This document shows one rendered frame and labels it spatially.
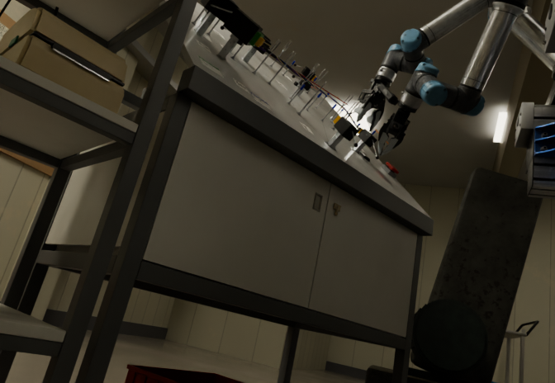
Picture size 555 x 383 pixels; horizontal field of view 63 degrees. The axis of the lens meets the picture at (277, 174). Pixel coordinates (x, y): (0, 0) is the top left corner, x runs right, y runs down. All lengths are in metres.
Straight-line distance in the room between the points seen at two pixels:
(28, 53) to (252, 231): 0.65
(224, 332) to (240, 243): 4.11
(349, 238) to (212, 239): 0.55
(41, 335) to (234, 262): 0.47
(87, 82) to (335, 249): 0.87
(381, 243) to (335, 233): 0.26
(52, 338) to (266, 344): 4.24
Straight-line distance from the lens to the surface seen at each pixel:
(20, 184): 3.81
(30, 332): 0.92
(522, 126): 1.53
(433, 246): 7.08
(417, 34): 1.80
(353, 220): 1.53
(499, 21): 1.64
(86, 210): 1.33
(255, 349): 5.12
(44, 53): 1.00
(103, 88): 1.03
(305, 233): 1.35
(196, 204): 1.11
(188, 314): 5.50
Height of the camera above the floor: 0.31
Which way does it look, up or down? 19 degrees up
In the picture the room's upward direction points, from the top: 13 degrees clockwise
